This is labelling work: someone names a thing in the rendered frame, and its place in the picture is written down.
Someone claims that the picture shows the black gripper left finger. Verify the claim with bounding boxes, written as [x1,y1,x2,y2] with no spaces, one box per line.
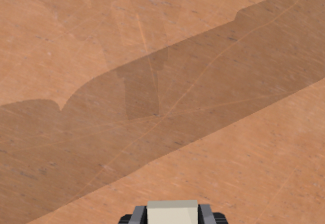
[118,206,148,224]

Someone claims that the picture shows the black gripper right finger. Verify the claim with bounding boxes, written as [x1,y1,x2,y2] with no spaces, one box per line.
[198,204,229,224]

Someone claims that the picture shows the white domino with blue pips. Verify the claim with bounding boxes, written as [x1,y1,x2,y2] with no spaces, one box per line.
[147,200,198,224]

